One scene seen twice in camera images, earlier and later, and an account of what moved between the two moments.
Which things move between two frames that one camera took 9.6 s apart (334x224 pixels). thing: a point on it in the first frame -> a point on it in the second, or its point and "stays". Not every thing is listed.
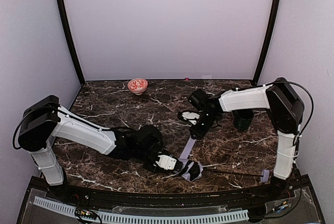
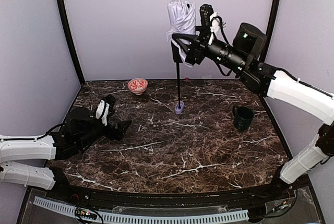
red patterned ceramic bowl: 138,85 stays
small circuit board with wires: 85,213 stays
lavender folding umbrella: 192,171 -> 181,19
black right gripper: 198,130 -> 198,50
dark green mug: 242,118 stays
